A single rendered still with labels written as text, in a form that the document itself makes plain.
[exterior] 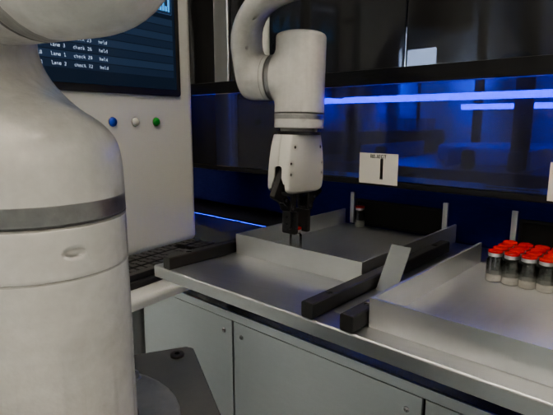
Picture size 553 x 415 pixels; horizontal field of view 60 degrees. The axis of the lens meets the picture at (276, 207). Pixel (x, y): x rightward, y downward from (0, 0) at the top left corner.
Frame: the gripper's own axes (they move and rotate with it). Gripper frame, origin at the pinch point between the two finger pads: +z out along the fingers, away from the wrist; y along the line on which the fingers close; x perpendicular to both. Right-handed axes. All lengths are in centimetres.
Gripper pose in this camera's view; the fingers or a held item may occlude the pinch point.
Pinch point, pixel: (296, 220)
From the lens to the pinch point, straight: 83.6
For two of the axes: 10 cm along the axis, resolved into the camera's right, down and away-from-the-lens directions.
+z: -0.2, 9.9, 1.6
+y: -6.7, 1.1, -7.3
